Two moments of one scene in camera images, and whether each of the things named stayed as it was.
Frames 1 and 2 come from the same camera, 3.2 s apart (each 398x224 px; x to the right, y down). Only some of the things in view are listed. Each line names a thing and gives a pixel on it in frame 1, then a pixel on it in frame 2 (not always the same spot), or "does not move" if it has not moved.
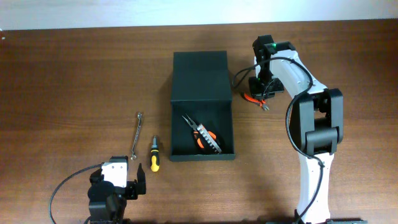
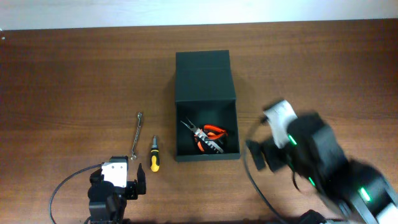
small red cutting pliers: [261, 102] to [216, 132]
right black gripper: [256, 91] to [270, 150]
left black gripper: [132, 185] does not move
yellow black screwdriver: [155, 163] does not move
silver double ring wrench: [133, 157] does not move
